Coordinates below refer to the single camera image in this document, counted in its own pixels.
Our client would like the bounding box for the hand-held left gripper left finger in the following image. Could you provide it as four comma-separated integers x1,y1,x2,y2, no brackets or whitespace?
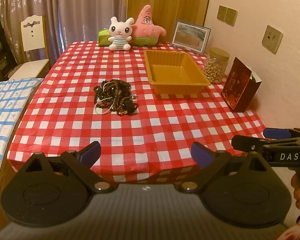
20,141,114,194

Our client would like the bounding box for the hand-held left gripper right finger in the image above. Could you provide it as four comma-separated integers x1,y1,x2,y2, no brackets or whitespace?
177,141,274,193

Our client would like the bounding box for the green tissue box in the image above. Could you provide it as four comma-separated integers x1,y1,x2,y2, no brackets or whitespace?
98,28,113,47

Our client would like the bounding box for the white bunny plush toy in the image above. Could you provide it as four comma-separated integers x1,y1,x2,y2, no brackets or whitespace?
107,16,135,52

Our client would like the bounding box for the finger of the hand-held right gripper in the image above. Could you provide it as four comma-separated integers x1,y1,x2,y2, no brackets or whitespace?
231,135,268,155
263,128,294,139

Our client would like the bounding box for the black rack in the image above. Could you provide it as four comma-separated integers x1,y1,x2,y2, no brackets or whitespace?
0,0,18,80

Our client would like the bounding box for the red white checked tablecloth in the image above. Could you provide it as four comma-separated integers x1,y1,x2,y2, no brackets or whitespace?
7,41,273,183

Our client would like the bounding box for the wooden door panel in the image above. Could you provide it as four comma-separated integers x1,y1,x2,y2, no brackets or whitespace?
126,0,213,43

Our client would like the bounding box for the gold wall socket with knob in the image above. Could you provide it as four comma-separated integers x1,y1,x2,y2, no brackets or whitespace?
262,25,284,55

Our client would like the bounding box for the clear framed picture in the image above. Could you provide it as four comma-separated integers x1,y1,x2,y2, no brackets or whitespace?
169,19,212,56

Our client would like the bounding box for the green white box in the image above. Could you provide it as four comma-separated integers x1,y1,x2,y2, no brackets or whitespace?
249,72,262,84

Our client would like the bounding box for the yellow plastic tray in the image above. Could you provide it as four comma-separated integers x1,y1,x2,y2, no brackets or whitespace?
143,49,211,94

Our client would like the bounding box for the blue patterned bed blanket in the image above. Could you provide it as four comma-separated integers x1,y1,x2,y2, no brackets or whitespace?
0,77,44,230

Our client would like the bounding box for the pink starfish plush toy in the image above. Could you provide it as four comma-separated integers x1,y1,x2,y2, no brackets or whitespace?
130,4,167,47

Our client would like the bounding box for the white wooden chair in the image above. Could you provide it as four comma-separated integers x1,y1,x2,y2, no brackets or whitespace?
9,15,52,80

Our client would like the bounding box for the pile of dark bead bracelets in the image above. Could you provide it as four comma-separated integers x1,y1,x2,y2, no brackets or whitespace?
93,79,139,117

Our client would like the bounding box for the dark red gift bag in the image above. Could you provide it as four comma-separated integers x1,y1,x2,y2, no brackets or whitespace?
220,57,262,113

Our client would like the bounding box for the grey patterned curtain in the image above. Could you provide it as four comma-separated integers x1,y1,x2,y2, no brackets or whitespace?
0,0,129,63

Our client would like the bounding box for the cashew jar with gold lid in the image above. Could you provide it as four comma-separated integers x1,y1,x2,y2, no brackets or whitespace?
203,47,230,84

